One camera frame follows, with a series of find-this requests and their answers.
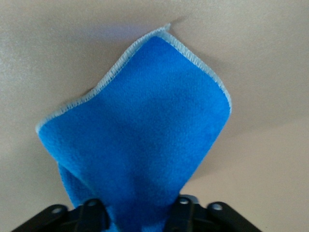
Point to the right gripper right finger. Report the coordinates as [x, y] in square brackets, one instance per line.
[205, 220]

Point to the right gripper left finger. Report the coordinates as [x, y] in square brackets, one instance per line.
[79, 220]

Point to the blue microfibre cloth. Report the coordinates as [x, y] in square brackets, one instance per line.
[144, 133]

